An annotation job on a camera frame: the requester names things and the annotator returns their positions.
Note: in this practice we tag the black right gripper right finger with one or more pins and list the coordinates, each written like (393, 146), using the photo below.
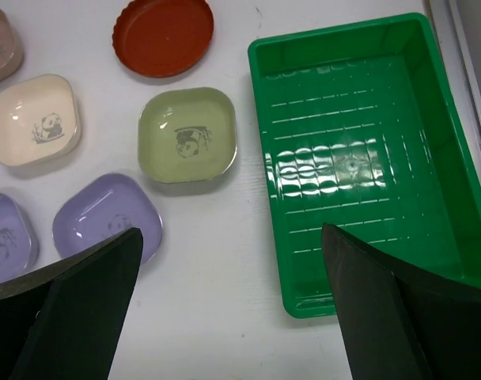
(399, 321)

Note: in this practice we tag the aluminium frame rail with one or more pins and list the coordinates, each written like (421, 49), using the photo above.
(457, 26)

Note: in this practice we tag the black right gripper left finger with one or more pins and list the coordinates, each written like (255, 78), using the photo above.
(63, 321)

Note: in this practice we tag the green square panda plate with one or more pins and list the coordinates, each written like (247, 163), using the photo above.
(187, 135)

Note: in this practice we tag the brown square panda plate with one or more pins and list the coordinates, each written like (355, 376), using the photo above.
(11, 48)

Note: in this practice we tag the purple square panda plate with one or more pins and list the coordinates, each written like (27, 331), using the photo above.
(106, 207)

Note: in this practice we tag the cream square panda plate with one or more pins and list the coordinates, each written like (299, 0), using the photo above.
(39, 121)

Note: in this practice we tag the green plastic bin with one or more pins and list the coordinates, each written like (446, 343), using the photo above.
(358, 128)

